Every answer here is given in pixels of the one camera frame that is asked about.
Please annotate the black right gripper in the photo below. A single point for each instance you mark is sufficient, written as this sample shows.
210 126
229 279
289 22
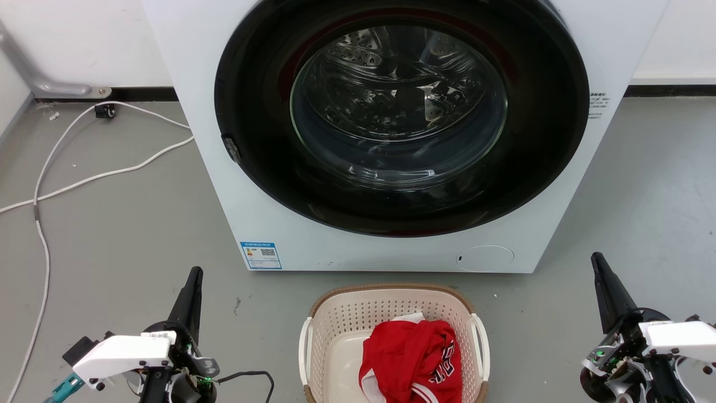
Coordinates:
621 358

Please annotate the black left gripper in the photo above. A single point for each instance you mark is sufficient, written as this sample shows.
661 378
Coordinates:
187 364

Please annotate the beige plastic laundry basket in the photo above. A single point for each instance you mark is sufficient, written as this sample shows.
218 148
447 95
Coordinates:
341 319

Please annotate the blue energy label sticker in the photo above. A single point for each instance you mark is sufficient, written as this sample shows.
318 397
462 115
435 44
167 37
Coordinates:
260 255

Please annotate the white front-load washing machine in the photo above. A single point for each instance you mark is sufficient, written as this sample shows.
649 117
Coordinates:
559 212

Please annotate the round white filter cover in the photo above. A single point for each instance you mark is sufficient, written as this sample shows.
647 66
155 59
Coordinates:
485 258

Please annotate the teal connector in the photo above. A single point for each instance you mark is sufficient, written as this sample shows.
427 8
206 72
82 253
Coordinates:
64 388

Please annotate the black round washer door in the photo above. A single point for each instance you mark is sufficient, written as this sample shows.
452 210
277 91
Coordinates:
537 145

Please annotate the small printed text label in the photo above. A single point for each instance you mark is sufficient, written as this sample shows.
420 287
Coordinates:
597 105

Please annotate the white cloth piece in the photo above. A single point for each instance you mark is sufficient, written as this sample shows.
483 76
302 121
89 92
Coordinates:
411 318

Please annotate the red sports jersey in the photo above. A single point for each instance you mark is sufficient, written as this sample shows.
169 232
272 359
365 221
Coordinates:
411 358

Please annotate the grey pipe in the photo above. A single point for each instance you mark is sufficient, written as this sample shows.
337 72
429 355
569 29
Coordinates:
33 78

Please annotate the steel washer drum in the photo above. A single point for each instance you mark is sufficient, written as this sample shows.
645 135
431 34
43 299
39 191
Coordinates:
391 101

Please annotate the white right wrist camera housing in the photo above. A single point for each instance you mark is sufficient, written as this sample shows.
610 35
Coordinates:
679 337

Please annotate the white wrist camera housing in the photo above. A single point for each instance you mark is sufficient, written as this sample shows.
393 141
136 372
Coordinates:
120 355
679 337

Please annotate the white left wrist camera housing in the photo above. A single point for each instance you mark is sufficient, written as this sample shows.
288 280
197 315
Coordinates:
120 355

